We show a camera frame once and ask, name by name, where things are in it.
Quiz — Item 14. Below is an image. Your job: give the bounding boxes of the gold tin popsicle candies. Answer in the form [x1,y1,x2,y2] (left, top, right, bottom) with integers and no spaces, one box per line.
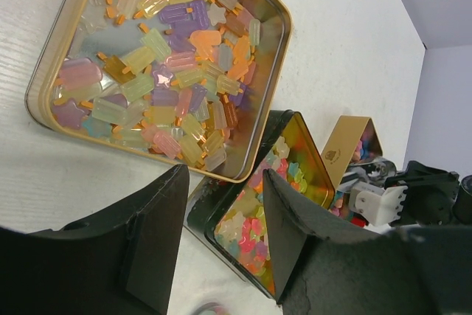
[25,0,291,182]

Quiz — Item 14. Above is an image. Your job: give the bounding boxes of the gold tin neon star candies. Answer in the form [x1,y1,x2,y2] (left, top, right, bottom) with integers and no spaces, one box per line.
[184,110,335,298]

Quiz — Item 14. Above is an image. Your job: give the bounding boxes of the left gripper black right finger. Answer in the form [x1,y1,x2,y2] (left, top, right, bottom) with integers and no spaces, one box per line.
[263,170,471,314]

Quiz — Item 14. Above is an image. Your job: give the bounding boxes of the gold tin pastel star candies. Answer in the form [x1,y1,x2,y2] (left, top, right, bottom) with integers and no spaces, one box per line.
[322,115,383,226]

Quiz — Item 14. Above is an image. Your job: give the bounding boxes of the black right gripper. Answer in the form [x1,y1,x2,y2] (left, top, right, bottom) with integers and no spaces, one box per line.
[385,161,459,226]

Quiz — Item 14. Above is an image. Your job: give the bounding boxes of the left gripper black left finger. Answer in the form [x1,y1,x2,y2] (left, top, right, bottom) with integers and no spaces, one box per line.
[1,165,190,314]

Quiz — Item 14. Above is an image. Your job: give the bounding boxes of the clear glass jar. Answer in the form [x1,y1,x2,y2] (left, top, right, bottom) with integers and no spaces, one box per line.
[192,302,230,315]

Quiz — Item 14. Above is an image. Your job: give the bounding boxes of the shiny metal scoop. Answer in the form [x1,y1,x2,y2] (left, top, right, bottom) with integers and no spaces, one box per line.
[337,157,397,193]

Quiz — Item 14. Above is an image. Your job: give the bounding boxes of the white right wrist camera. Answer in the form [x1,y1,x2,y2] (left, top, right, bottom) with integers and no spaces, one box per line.
[349,182,408,226]

